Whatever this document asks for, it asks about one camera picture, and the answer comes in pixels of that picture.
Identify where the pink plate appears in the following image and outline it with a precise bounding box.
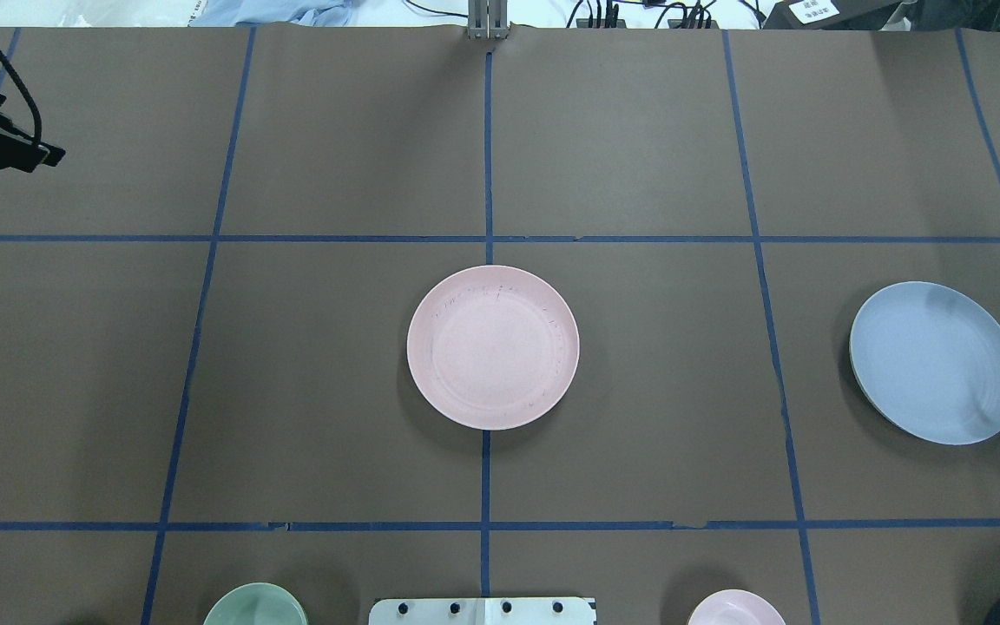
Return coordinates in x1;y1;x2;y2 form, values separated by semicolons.
405;265;581;431

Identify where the pink bowl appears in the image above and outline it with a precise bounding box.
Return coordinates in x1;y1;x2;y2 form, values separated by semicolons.
687;589;786;625

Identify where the green bowl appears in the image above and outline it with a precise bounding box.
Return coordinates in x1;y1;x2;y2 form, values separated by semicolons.
202;582;309;624

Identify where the black box with label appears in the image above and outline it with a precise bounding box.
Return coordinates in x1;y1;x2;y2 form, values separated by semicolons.
762;1;902;31

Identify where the light blue cloth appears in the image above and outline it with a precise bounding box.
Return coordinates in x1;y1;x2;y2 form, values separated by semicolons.
190;1;353;27

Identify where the blue plate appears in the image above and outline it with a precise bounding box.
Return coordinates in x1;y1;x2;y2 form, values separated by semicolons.
848;281;1000;446

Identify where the aluminium frame post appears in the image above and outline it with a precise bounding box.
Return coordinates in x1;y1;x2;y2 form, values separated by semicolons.
467;0;510;40

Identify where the white camera stand pedestal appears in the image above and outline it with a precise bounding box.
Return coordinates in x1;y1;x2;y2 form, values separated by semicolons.
368;596;598;624

